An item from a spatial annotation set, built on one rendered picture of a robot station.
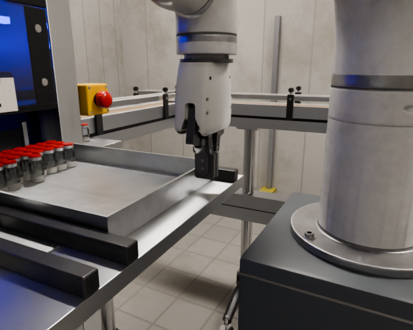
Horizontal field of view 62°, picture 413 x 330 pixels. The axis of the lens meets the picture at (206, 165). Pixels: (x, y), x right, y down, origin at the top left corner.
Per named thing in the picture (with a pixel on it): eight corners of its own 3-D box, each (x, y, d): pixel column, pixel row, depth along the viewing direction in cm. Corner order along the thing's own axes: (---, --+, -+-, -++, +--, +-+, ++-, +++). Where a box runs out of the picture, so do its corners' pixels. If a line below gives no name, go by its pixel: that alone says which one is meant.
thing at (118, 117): (57, 162, 85) (49, 97, 81) (16, 155, 91) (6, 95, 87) (189, 124, 144) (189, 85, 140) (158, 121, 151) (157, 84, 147)
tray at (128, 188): (-68, 197, 51) (-74, 175, 50) (68, 158, 74) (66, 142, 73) (109, 247, 37) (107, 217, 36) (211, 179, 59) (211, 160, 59)
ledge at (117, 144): (45, 152, 87) (44, 145, 86) (83, 143, 98) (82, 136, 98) (86, 158, 81) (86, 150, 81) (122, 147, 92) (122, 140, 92)
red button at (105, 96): (90, 108, 81) (89, 91, 80) (102, 107, 84) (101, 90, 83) (103, 109, 79) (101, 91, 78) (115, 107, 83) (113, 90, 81)
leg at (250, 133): (232, 289, 159) (236, 126, 139) (238, 279, 167) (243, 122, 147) (250, 294, 156) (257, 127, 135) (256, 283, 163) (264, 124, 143)
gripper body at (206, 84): (198, 54, 54) (199, 125, 57) (163, 51, 45) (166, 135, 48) (244, 53, 51) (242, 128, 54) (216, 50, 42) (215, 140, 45)
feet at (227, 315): (214, 332, 144) (215, 304, 140) (252, 271, 187) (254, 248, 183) (233, 338, 140) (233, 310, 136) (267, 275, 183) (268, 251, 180)
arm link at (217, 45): (195, 40, 53) (195, 59, 54) (164, 35, 45) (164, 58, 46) (246, 37, 49) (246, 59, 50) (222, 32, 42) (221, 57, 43)
